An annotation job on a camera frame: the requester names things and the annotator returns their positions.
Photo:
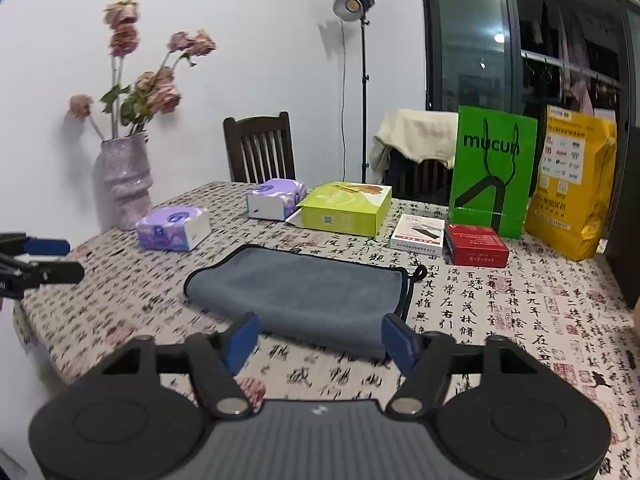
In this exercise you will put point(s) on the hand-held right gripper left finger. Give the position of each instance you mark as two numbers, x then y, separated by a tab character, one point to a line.
241	342

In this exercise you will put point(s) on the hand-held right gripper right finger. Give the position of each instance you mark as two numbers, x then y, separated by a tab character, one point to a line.
400	344

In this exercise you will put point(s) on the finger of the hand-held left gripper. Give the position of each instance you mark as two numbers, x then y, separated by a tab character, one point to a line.
55	272
47	247

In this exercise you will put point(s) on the grey towel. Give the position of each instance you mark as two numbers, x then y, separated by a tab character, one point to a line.
300	290

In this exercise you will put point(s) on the purple speckled vase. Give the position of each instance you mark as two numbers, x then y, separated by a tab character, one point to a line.
125	185

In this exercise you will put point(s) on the white box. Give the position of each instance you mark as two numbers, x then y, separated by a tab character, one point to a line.
417	232

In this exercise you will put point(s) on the red box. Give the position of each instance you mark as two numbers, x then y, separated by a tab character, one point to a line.
475	245

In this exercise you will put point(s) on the purple tissue pack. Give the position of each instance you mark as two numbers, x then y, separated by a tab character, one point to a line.
275	197
172	227

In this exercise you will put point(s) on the lime green box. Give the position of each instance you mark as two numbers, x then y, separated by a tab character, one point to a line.
345	207

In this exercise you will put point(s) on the dark chair under cloth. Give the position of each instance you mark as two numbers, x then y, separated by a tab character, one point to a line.
425	180

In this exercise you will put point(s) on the green paper bag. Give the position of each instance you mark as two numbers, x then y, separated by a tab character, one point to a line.
490	185

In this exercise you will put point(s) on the dried pink roses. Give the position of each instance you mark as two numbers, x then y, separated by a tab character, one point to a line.
160	90

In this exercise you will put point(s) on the dark wooden chair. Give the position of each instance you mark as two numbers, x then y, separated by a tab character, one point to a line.
260	150

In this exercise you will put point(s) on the chair with cream cloth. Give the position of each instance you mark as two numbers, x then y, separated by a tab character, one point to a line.
415	132

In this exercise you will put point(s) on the yellow plastic bag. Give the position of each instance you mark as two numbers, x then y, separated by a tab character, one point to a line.
575	200

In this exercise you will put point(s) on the dark panel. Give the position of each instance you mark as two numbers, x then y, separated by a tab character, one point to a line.
625	210

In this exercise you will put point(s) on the glass sliding door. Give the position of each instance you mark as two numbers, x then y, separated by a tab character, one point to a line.
475	35

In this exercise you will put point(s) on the studio lamp on stand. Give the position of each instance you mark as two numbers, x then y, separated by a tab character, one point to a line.
355	5

